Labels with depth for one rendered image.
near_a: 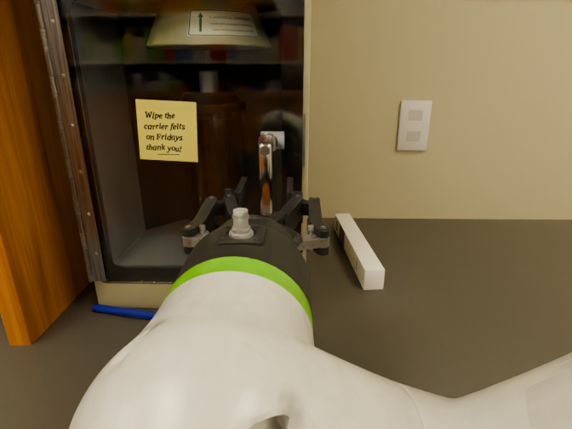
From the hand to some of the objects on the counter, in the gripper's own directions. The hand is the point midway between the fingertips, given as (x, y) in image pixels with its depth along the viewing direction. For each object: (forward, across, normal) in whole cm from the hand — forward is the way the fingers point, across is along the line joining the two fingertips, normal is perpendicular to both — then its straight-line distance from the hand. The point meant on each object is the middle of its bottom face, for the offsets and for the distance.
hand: (265, 195), depth 49 cm
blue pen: (+4, +20, +20) cm, 29 cm away
